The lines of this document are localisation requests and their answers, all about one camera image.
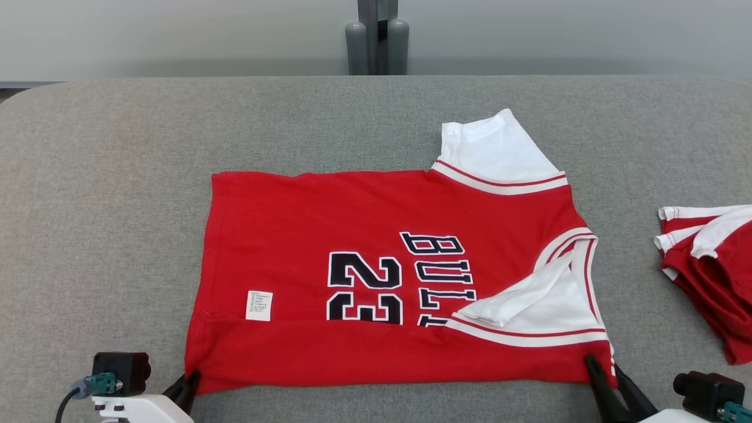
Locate red shorts white trim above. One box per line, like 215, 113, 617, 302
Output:
653, 203, 752, 366

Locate right camera cable teal connector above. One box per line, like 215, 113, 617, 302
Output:
716, 401, 752, 423

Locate grey cylindrical post foot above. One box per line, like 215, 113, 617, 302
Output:
387, 19, 410, 76
345, 22, 370, 76

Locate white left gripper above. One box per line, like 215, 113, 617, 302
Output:
92, 369, 202, 423

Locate grey metal partition post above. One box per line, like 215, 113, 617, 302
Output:
357, 0, 400, 76

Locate camera cable teal connector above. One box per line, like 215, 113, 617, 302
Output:
55, 372, 125, 423
716, 401, 752, 423

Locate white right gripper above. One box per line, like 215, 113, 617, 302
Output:
584, 354, 715, 423

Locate left camera cable teal connector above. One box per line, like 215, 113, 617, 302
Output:
55, 372, 125, 423

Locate red Bulls 23 jersey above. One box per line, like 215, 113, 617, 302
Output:
183, 108, 618, 396

